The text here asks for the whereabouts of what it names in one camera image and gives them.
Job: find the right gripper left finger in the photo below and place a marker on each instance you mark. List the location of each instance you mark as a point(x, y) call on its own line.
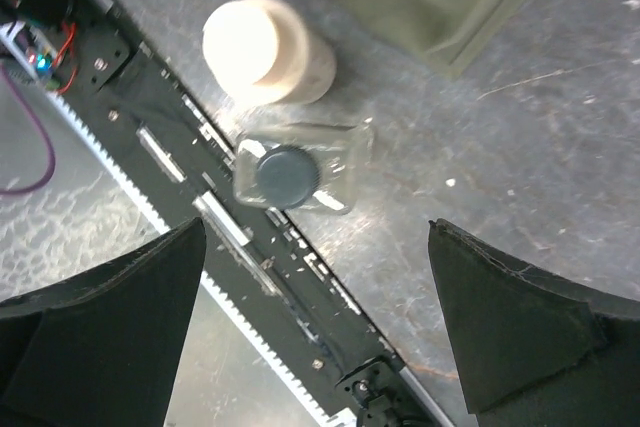
point(100, 337)

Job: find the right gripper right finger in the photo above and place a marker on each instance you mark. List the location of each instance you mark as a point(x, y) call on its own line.
point(531, 347)

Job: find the clear bottle dark label front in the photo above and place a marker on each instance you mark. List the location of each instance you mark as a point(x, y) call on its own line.
point(301, 166)

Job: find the aluminium frame rail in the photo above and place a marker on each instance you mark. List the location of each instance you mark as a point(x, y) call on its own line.
point(174, 162)

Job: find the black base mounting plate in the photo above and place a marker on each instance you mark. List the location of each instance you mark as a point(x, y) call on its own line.
point(41, 34)

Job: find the cream round jar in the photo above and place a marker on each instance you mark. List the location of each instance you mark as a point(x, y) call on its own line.
point(262, 52)

